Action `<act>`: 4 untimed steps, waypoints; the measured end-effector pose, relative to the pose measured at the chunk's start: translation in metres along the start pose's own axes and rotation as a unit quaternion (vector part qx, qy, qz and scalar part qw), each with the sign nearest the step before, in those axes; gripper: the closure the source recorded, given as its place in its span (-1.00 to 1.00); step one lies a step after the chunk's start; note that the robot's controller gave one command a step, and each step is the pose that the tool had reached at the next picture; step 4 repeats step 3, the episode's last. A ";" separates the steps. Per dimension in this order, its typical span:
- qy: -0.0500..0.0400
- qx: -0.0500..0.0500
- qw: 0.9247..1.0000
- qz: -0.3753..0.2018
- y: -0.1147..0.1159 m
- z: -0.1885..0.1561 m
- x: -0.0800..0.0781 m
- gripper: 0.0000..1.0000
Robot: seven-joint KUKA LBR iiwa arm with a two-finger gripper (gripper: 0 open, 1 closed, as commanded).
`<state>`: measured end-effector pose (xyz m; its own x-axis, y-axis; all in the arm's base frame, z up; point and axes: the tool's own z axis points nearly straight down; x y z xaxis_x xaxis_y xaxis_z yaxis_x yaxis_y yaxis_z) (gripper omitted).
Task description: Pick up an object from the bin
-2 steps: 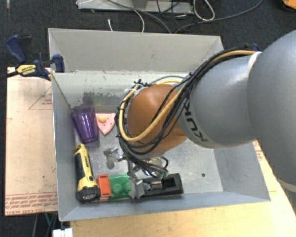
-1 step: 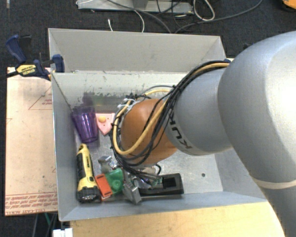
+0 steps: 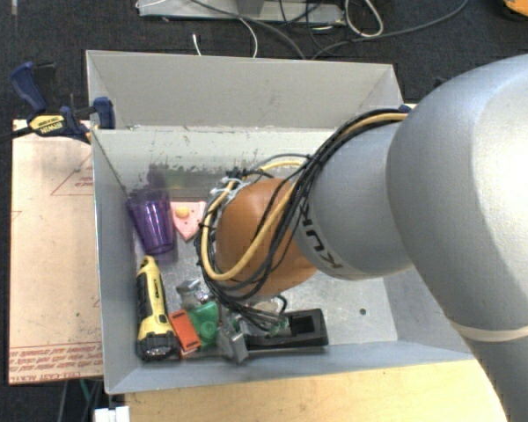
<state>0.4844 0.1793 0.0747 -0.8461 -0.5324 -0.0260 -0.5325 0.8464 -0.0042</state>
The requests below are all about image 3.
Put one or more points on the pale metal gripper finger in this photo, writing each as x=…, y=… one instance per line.
x=188, y=295
x=234, y=343

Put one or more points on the green plastic toy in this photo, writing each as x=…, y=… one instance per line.
x=204, y=321

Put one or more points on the orange flat block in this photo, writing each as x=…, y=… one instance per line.
x=185, y=330

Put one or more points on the yellow and black flashlight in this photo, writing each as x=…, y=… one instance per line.
x=151, y=297

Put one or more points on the pink triangular toy food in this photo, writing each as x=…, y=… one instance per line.
x=188, y=224

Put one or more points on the black stapler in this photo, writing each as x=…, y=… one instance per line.
x=305, y=328

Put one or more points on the purple plastic cup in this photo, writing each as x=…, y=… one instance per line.
x=151, y=222

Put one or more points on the brown cardboard board red print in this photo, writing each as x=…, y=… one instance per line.
x=53, y=253

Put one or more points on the grey metal bin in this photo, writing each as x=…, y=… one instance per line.
x=229, y=90

